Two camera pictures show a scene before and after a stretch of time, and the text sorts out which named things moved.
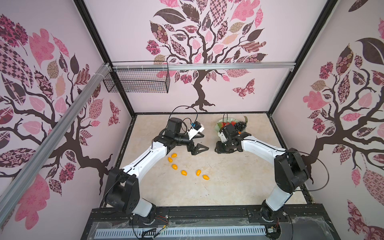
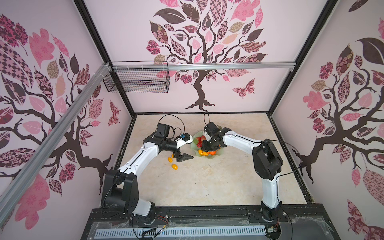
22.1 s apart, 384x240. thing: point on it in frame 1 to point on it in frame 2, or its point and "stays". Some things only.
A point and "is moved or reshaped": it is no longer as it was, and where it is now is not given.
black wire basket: [138, 77] stays
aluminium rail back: [207, 66] stays
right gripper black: [219, 149] to [205, 148]
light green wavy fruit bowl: [229, 119] is moved or reshaped
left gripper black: [194, 150] to [181, 157]
